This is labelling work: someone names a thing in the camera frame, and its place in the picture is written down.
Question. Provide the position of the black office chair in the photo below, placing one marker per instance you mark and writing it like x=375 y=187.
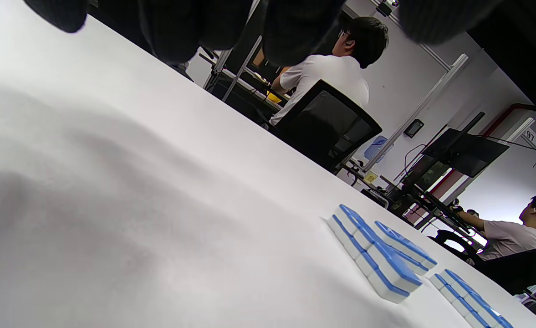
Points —
x=518 y=269

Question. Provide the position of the cluttered equipment desk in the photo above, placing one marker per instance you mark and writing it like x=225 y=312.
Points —
x=400 y=196

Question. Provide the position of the person's left hand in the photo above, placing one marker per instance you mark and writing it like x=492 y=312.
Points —
x=295 y=32

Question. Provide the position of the small black wall display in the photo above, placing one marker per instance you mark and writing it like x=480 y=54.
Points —
x=413 y=128

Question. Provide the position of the yellow sticker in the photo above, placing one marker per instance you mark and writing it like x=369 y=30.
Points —
x=370 y=176

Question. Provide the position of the white wall conduit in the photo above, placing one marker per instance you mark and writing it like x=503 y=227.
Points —
x=427 y=98

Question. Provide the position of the black monitor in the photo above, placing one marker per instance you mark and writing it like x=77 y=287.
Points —
x=468 y=152

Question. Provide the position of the metal frame desk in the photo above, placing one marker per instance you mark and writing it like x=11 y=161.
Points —
x=245 y=91

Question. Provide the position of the black office chair chrome base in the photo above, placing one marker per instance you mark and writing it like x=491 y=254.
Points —
x=327 y=127

